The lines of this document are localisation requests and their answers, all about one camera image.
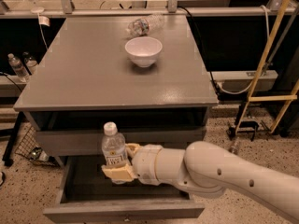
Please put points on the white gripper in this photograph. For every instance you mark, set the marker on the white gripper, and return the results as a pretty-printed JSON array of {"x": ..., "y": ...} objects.
[{"x": 145, "y": 164}]

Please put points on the clear tea bottle white cap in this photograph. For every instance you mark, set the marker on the clear tea bottle white cap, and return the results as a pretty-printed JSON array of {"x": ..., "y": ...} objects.
[{"x": 113, "y": 147}]

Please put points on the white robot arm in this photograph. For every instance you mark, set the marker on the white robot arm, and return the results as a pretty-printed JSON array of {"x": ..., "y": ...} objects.
[{"x": 208, "y": 170}]

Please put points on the open grey middle drawer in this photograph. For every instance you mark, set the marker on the open grey middle drawer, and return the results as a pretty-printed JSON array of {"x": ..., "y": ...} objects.
[{"x": 87, "y": 196}]

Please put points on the closed grey top drawer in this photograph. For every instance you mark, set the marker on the closed grey top drawer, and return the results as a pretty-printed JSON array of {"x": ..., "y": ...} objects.
[{"x": 87, "y": 142}]

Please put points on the grey wooden drawer cabinet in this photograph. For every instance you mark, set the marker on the grey wooden drawer cabinet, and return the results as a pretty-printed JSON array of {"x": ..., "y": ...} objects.
[{"x": 86, "y": 79}]

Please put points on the clear bottle on floor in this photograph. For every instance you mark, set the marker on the clear bottle on floor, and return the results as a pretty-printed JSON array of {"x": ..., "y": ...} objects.
[{"x": 234, "y": 148}]

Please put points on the crushed clear plastic bottle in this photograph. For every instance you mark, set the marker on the crushed clear plastic bottle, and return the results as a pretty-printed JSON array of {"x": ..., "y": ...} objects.
[{"x": 145, "y": 25}]

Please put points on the water bottle on left ledge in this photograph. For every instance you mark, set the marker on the water bottle on left ledge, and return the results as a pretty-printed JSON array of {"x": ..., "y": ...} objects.
[{"x": 18, "y": 68}]

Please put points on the dark bottle on left ledge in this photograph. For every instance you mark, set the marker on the dark bottle on left ledge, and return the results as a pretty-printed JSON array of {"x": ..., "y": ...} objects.
[{"x": 30, "y": 61}]

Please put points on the white ceramic bowl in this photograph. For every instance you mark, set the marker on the white ceramic bowl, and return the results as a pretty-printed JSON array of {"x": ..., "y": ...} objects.
[{"x": 143, "y": 51}]

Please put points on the black stand leg left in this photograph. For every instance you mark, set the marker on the black stand leg left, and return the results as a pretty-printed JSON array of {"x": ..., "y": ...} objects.
[{"x": 12, "y": 133}]

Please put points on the black wire basket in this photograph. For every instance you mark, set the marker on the black wire basket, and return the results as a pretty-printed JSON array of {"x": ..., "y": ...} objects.
[{"x": 29, "y": 148}]

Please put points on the yellow metal ladder frame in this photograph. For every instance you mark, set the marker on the yellow metal ladder frame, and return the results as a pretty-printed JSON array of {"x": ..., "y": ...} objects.
[{"x": 268, "y": 54}]

